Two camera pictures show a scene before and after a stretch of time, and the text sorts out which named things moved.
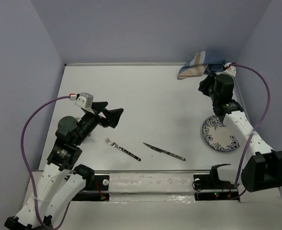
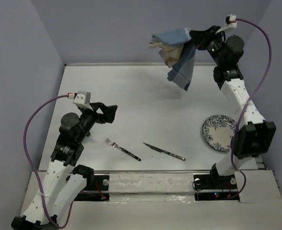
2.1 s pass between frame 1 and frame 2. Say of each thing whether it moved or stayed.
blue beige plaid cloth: moved
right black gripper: moved
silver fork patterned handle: stayed
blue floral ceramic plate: stayed
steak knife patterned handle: stayed
